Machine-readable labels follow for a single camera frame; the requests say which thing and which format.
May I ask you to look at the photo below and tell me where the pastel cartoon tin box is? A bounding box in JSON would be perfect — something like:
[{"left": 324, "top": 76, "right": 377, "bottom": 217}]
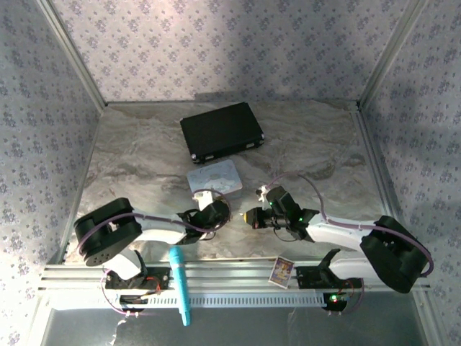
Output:
[{"left": 186, "top": 159, "right": 243, "bottom": 201}]

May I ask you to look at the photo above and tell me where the small picture card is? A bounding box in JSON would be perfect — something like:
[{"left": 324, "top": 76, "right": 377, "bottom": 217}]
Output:
[{"left": 268, "top": 255, "right": 297, "bottom": 289}]

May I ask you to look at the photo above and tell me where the teal marker pen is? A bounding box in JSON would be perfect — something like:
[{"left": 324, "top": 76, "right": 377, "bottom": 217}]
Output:
[{"left": 169, "top": 246, "right": 193, "bottom": 327}]

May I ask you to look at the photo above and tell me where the black hard case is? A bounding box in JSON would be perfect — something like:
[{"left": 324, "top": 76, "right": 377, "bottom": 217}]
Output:
[{"left": 179, "top": 102, "right": 267, "bottom": 165}]

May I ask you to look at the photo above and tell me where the circuit board with LEDs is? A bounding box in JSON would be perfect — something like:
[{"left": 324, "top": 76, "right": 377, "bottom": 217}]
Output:
[{"left": 323, "top": 292, "right": 352, "bottom": 311}]

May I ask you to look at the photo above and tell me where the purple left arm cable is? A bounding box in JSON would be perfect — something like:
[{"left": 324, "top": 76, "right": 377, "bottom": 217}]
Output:
[{"left": 77, "top": 189, "right": 233, "bottom": 253}]

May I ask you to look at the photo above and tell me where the aluminium front rail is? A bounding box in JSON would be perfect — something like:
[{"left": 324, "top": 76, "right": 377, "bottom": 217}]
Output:
[{"left": 37, "top": 261, "right": 431, "bottom": 291}]

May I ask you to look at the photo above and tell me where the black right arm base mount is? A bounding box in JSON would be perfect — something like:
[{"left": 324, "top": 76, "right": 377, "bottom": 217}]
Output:
[{"left": 295, "top": 265, "right": 363, "bottom": 289}]

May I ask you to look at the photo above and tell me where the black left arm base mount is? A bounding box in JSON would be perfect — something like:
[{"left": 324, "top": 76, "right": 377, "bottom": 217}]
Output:
[{"left": 104, "top": 268, "right": 172, "bottom": 291}]

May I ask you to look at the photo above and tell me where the white slotted cable duct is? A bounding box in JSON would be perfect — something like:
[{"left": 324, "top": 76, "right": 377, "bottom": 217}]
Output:
[{"left": 115, "top": 292, "right": 346, "bottom": 310}]

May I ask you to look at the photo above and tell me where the aluminium side rail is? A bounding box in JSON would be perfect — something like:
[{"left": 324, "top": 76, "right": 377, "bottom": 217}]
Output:
[{"left": 351, "top": 107, "right": 400, "bottom": 217}]

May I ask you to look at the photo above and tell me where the aluminium corner post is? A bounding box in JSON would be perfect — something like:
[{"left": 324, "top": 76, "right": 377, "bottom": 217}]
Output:
[
  {"left": 358, "top": 0, "right": 429, "bottom": 109},
  {"left": 35, "top": 0, "right": 108, "bottom": 107}
]

